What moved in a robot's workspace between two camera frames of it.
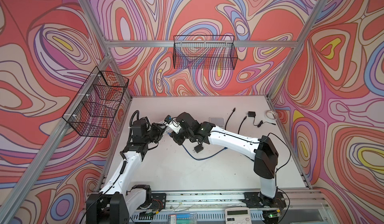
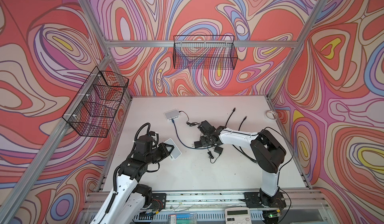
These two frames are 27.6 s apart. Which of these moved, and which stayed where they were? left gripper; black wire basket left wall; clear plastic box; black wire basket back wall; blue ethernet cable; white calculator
Moved: blue ethernet cable; left gripper
Stayed: black wire basket left wall; clear plastic box; black wire basket back wall; white calculator
